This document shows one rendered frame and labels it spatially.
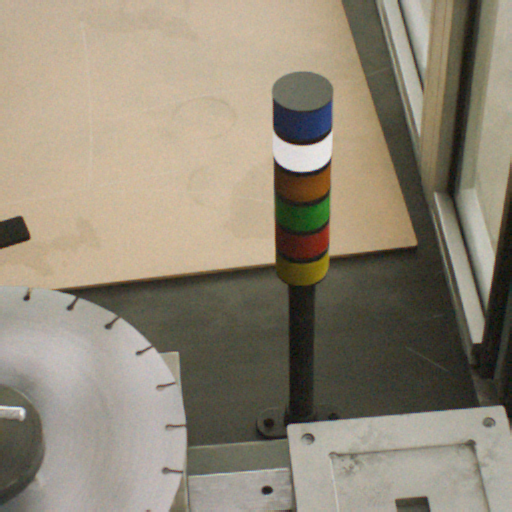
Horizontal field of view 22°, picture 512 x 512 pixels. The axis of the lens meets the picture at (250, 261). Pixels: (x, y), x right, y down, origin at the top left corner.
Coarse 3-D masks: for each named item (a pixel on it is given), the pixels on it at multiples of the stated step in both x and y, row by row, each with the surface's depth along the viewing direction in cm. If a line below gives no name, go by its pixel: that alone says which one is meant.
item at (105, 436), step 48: (0, 288) 111; (0, 336) 108; (48, 336) 108; (96, 336) 107; (48, 384) 104; (96, 384) 104; (144, 384) 104; (48, 432) 101; (96, 432) 101; (144, 432) 101; (48, 480) 98; (96, 480) 98; (144, 480) 98
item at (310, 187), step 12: (276, 168) 100; (324, 168) 99; (276, 180) 101; (288, 180) 100; (300, 180) 99; (312, 180) 99; (324, 180) 100; (276, 192) 102; (288, 192) 101; (300, 192) 100; (312, 192) 100; (324, 192) 101
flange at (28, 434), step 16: (0, 384) 103; (0, 400) 102; (16, 400) 102; (32, 416) 101; (0, 432) 100; (16, 432) 100; (32, 432) 100; (0, 448) 99; (16, 448) 99; (32, 448) 99; (0, 464) 98; (16, 464) 98; (32, 464) 98; (0, 480) 97; (16, 480) 97; (0, 496) 97
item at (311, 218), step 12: (276, 204) 103; (288, 204) 101; (300, 204) 101; (312, 204) 101; (324, 204) 102; (276, 216) 104; (288, 216) 103; (300, 216) 102; (312, 216) 102; (324, 216) 103; (288, 228) 103; (300, 228) 103; (312, 228) 103
